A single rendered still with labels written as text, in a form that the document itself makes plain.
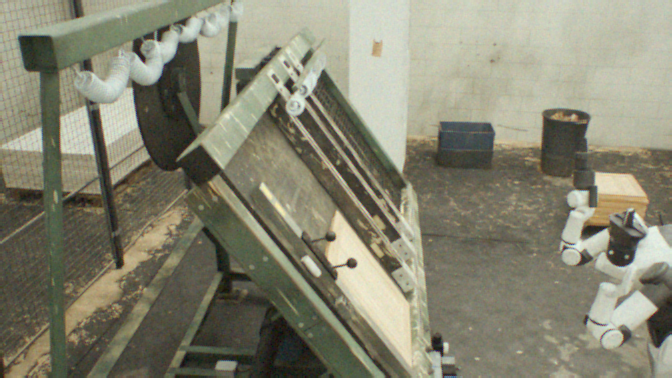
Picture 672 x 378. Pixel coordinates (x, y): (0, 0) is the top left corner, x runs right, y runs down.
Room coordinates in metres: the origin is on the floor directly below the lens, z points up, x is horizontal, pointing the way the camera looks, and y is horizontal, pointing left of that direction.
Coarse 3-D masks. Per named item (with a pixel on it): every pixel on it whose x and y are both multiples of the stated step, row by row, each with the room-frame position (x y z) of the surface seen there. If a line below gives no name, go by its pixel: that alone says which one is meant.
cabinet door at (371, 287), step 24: (336, 216) 2.22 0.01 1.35; (336, 240) 2.05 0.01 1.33; (336, 264) 1.90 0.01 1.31; (360, 264) 2.10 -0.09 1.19; (360, 288) 1.93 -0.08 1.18; (384, 288) 2.14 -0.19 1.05; (384, 312) 1.97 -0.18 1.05; (408, 312) 2.18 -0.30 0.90; (408, 336) 2.00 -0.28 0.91; (408, 360) 1.84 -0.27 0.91
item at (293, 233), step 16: (256, 192) 1.76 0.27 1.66; (272, 208) 1.76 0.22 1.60; (288, 224) 1.75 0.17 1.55; (288, 240) 1.75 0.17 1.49; (304, 256) 1.75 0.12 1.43; (336, 288) 1.74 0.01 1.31; (352, 304) 1.73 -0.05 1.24; (368, 320) 1.74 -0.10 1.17; (368, 336) 1.73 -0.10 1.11; (384, 336) 1.76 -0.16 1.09; (384, 352) 1.72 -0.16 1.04; (400, 368) 1.72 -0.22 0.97
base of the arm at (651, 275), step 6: (654, 264) 1.84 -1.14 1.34; (660, 264) 1.80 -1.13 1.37; (666, 264) 1.77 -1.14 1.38; (648, 270) 1.83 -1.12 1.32; (654, 270) 1.79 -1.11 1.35; (660, 270) 1.75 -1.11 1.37; (666, 270) 1.75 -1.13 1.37; (642, 276) 1.82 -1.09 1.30; (648, 276) 1.78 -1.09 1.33; (654, 276) 1.75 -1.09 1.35; (660, 276) 1.74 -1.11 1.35; (642, 282) 1.81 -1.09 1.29; (648, 282) 1.79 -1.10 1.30; (666, 306) 1.76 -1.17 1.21
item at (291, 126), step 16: (272, 80) 2.38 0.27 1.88; (288, 96) 2.42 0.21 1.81; (272, 112) 2.40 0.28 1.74; (288, 128) 2.40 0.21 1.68; (304, 128) 2.45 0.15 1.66; (304, 144) 2.39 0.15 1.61; (320, 160) 2.39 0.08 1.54; (320, 176) 2.39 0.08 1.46; (336, 176) 2.39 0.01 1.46; (336, 192) 2.38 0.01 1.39; (352, 208) 2.37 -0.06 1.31; (368, 224) 2.37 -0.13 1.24; (368, 240) 2.37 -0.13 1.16; (384, 240) 2.37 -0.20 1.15; (384, 256) 2.37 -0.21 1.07; (400, 272) 2.36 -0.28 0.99
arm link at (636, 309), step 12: (636, 300) 1.74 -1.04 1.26; (648, 300) 1.72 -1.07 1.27; (624, 312) 1.73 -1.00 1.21; (636, 312) 1.71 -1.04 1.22; (648, 312) 1.71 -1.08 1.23; (624, 324) 1.70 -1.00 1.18; (636, 324) 1.70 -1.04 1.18; (612, 336) 1.66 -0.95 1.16; (624, 336) 1.69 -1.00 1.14; (612, 348) 1.67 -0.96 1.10
